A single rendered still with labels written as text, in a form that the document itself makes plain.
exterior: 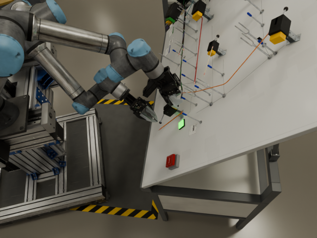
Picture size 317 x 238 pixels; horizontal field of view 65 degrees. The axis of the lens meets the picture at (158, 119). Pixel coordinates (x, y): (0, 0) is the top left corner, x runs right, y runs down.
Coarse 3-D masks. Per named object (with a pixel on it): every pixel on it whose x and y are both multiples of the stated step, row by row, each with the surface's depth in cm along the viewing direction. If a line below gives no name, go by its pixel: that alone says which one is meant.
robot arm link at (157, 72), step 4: (160, 64) 96; (156, 68) 95; (160, 68) 96; (144, 72) 97; (148, 72) 102; (152, 72) 95; (156, 72) 96; (160, 72) 97; (148, 76) 98; (152, 76) 97; (156, 76) 97
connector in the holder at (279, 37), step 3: (276, 33) 74; (279, 33) 73; (282, 33) 73; (270, 36) 76; (273, 36) 75; (276, 36) 73; (279, 36) 73; (282, 36) 73; (285, 36) 74; (270, 39) 75; (273, 39) 74; (276, 39) 74; (279, 39) 74; (282, 39) 73; (273, 42) 76; (276, 42) 75; (279, 42) 75
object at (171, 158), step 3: (168, 156) 109; (171, 156) 107; (174, 156) 106; (168, 159) 108; (171, 159) 106; (174, 159) 105; (168, 162) 107; (171, 162) 105; (174, 162) 105; (168, 165) 106; (171, 165) 105
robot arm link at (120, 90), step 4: (120, 84) 116; (124, 84) 118; (116, 88) 114; (120, 88) 115; (124, 88) 116; (116, 92) 115; (120, 92) 115; (124, 92) 116; (116, 96) 116; (120, 96) 116
